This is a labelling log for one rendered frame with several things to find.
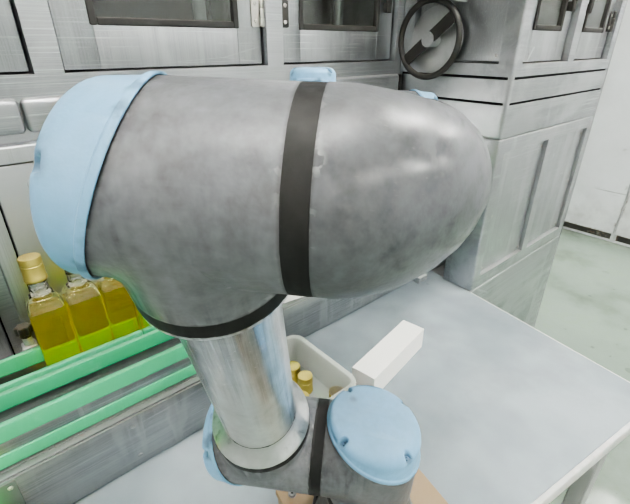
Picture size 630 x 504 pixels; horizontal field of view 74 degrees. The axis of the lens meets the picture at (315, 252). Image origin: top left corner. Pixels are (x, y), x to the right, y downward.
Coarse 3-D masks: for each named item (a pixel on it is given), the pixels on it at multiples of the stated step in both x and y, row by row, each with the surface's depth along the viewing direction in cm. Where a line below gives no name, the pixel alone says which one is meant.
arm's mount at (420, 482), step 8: (416, 472) 69; (416, 480) 68; (424, 480) 68; (416, 488) 66; (424, 488) 67; (432, 488) 67; (280, 496) 65; (288, 496) 65; (296, 496) 65; (304, 496) 65; (312, 496) 65; (416, 496) 65; (424, 496) 65; (432, 496) 65; (440, 496) 65
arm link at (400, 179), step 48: (336, 96) 19; (384, 96) 19; (432, 96) 55; (336, 144) 18; (384, 144) 18; (432, 144) 19; (480, 144) 23; (336, 192) 18; (384, 192) 18; (432, 192) 19; (480, 192) 22; (336, 240) 18; (384, 240) 18; (432, 240) 20; (336, 288) 20; (384, 288) 21
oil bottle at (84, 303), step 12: (72, 288) 74; (84, 288) 75; (96, 288) 77; (72, 300) 74; (84, 300) 75; (96, 300) 77; (72, 312) 75; (84, 312) 76; (96, 312) 77; (72, 324) 78; (84, 324) 77; (96, 324) 78; (108, 324) 80; (84, 336) 77; (96, 336) 79; (108, 336) 81; (84, 348) 78
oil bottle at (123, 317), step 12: (108, 288) 78; (120, 288) 79; (108, 300) 78; (120, 300) 80; (108, 312) 80; (120, 312) 81; (132, 312) 82; (120, 324) 82; (132, 324) 83; (120, 336) 83
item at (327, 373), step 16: (288, 336) 102; (288, 352) 102; (304, 352) 101; (320, 352) 97; (304, 368) 102; (320, 368) 97; (336, 368) 92; (320, 384) 97; (336, 384) 94; (352, 384) 88
